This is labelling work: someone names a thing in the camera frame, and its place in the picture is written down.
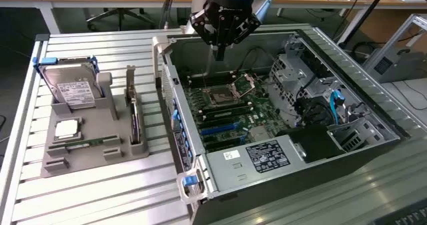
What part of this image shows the grey computer tower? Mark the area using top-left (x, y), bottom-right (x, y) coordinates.
top-left (362, 44), bottom-right (427, 85)

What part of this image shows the green motherboard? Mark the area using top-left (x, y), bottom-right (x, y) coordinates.
top-left (182, 69), bottom-right (287, 154)

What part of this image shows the CPU socket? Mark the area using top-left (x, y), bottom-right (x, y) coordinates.
top-left (203, 84), bottom-right (242, 107)

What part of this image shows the metal socket cover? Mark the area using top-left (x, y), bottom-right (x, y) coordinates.
top-left (229, 72), bottom-right (259, 96)

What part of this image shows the silver disk bay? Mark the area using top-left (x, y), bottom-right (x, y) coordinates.
top-left (326, 116), bottom-right (381, 153)

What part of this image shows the black office chair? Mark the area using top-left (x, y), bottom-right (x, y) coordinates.
top-left (86, 6), bottom-right (158, 31)

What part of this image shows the black keyboard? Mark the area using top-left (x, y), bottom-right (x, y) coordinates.
top-left (370, 204), bottom-right (427, 225)

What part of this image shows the blue disk wire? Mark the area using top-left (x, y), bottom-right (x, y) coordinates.
top-left (329, 89), bottom-right (345, 126)

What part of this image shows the thin metal locking lever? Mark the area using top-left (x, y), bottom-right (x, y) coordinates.
top-left (202, 68), bottom-right (211, 91)

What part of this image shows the long black expansion slot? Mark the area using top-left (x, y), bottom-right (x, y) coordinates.
top-left (205, 141), bottom-right (247, 153)
top-left (202, 134), bottom-right (245, 146)
top-left (198, 116), bottom-right (237, 129)

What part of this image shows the silver chipset heatsink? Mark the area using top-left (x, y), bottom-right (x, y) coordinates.
top-left (250, 127), bottom-right (271, 140)

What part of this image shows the green RAM stick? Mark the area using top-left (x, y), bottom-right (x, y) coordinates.
top-left (50, 138), bottom-right (107, 150)

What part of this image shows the silver CPU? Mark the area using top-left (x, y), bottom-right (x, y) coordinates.
top-left (54, 119), bottom-right (82, 139)

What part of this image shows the grey parts rack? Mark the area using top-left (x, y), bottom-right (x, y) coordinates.
top-left (39, 71), bottom-right (151, 178)

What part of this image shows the black tripod pole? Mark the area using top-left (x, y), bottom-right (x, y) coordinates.
top-left (337, 0), bottom-right (394, 46)

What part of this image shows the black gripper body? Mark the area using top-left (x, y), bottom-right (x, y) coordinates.
top-left (203, 0), bottom-right (258, 34)

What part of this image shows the installed RAM stick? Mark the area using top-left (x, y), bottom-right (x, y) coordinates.
top-left (203, 105), bottom-right (254, 118)

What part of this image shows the aluminium profile frame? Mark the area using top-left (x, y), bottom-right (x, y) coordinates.
top-left (378, 12), bottom-right (427, 61)

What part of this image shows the graphics card with metal bracket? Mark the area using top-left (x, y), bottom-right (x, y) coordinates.
top-left (125, 64), bottom-right (143, 146)

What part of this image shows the open black PC case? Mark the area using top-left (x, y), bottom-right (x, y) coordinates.
top-left (151, 28), bottom-right (413, 225)

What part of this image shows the grey power supply unit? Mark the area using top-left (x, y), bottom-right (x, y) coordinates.
top-left (203, 134), bottom-right (307, 194)

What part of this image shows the silver perforated drive cage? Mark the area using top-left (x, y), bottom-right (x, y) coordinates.
top-left (269, 32), bottom-right (335, 116)

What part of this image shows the hard disk in blue caddy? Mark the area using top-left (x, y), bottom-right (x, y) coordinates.
top-left (32, 55), bottom-right (103, 110)

